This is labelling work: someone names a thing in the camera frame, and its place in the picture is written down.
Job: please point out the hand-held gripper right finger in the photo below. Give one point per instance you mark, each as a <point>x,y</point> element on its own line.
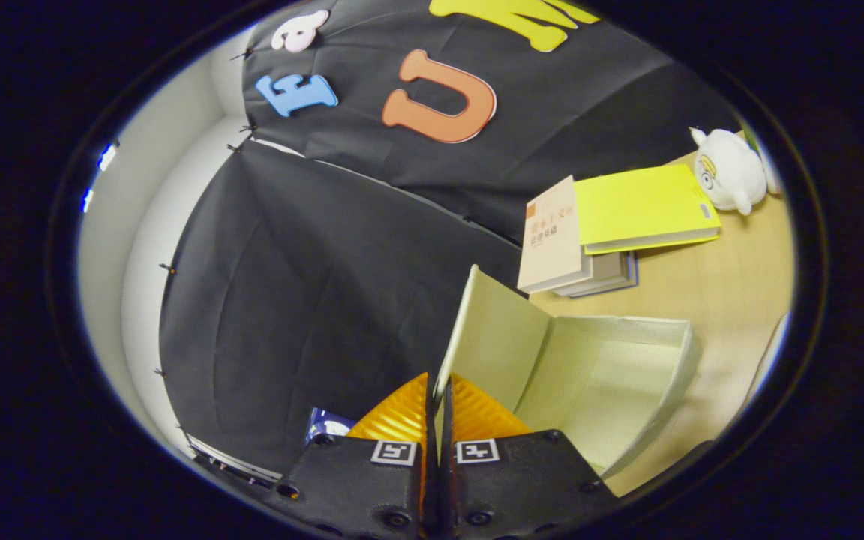
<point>522,480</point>

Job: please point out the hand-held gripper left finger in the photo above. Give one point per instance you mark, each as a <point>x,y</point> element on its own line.
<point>357,487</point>

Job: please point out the pale green storage box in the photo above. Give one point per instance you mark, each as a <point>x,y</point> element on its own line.
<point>604,375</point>

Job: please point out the blue glossy object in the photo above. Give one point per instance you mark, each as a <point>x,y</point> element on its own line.
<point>327,425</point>

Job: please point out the black backdrop cloth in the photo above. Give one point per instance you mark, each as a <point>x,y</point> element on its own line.
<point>289,300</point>

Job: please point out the beige book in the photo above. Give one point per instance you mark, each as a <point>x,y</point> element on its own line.
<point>552,240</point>

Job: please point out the yellow book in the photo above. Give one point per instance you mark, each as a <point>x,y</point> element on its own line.
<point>642,206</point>

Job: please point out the white plush toy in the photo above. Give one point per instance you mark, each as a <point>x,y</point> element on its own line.
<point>732,169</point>

